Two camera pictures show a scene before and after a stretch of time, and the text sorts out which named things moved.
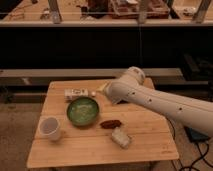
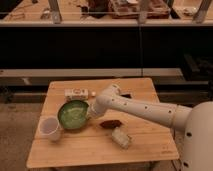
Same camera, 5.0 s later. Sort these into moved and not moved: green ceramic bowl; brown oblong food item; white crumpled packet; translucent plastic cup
Moved: green ceramic bowl
Not moved: white crumpled packet; brown oblong food item; translucent plastic cup
